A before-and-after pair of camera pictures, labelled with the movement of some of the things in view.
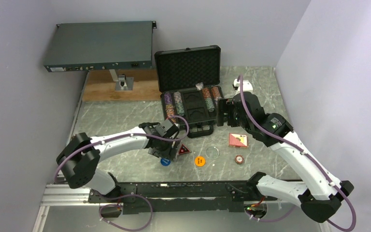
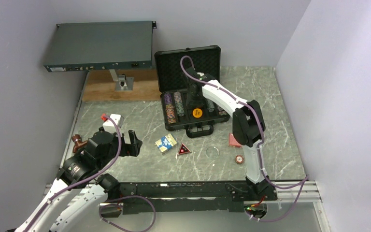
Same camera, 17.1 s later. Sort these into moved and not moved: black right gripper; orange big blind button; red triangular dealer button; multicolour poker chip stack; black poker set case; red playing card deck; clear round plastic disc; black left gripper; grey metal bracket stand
Moved: orange big blind button; black right gripper; black left gripper
Not moved: grey metal bracket stand; clear round plastic disc; black poker set case; multicolour poker chip stack; red playing card deck; red triangular dealer button
